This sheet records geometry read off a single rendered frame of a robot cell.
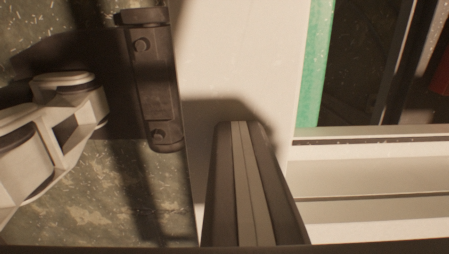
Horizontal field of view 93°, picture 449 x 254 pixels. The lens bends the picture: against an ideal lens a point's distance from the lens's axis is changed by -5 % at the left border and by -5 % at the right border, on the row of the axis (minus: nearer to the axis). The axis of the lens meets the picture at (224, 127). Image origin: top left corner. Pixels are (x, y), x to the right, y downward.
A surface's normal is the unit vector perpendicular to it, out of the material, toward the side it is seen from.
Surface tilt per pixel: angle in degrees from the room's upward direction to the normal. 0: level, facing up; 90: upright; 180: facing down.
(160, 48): 45
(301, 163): 90
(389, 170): 90
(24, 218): 0
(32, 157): 87
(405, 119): 0
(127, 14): 30
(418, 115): 0
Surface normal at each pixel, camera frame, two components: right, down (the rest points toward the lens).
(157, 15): 0.51, 0.43
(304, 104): 0.00, 0.47
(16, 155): 1.00, 0.00
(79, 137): -0.03, -0.88
